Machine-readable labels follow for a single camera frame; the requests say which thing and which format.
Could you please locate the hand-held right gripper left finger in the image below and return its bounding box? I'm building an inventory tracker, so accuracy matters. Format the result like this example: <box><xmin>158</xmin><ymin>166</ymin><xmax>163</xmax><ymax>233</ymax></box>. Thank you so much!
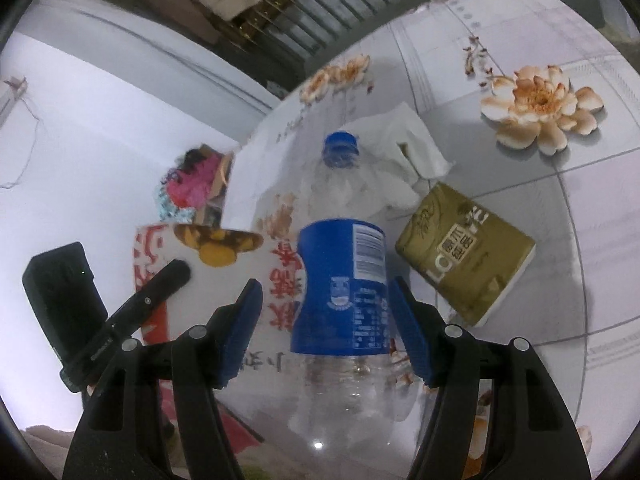
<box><xmin>62</xmin><ymin>277</ymin><xmax>264</xmax><ymax>480</ymax></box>

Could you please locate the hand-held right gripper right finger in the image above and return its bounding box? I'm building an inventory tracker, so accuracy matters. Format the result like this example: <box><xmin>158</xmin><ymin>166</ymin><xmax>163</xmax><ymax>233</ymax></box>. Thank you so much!
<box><xmin>390</xmin><ymin>276</ymin><xmax>588</xmax><ymax>480</ymax></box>

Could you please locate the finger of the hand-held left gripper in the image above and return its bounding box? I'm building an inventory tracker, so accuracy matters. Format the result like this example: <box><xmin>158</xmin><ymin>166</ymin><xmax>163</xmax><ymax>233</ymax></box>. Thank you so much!
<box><xmin>107</xmin><ymin>259</ymin><xmax>192</xmax><ymax>334</ymax></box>

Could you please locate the white red printed bag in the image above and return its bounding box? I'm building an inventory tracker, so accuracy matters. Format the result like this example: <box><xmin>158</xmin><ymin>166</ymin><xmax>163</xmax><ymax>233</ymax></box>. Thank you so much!
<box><xmin>131</xmin><ymin>222</ymin><xmax>306</xmax><ymax>461</ymax></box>

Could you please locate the clear bottle with blue label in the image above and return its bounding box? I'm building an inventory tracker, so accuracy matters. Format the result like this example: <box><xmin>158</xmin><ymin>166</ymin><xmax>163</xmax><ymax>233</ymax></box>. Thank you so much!
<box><xmin>289</xmin><ymin>131</ymin><xmax>426</xmax><ymax>453</ymax></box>

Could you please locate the gold tissue pack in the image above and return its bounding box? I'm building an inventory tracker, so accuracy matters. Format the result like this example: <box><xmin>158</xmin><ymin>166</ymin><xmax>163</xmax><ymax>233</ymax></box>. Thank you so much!
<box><xmin>395</xmin><ymin>182</ymin><xmax>537</xmax><ymax>328</ymax></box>

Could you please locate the pink patterned bag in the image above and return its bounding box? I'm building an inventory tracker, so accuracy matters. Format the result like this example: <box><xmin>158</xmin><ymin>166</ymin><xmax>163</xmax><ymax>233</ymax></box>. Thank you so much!
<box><xmin>152</xmin><ymin>144</ymin><xmax>236</xmax><ymax>226</ymax></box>

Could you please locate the floral tablecloth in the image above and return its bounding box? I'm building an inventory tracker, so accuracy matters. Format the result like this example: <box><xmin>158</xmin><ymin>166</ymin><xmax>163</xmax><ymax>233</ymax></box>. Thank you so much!
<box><xmin>224</xmin><ymin>0</ymin><xmax>640</xmax><ymax>480</ymax></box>

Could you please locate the crumpled white tissue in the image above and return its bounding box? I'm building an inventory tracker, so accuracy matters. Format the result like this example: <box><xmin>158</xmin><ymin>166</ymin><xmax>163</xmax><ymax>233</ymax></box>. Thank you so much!
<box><xmin>345</xmin><ymin>102</ymin><xmax>456</xmax><ymax>211</ymax></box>

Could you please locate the metal railing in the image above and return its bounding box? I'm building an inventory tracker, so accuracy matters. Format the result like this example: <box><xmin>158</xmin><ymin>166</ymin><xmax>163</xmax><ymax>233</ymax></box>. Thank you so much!
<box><xmin>220</xmin><ymin>0</ymin><xmax>441</xmax><ymax>63</ymax></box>

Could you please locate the thin wall cable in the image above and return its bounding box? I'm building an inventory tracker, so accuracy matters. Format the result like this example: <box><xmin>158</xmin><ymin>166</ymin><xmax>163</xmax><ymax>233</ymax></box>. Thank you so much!
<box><xmin>0</xmin><ymin>77</ymin><xmax>42</xmax><ymax>191</ymax></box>

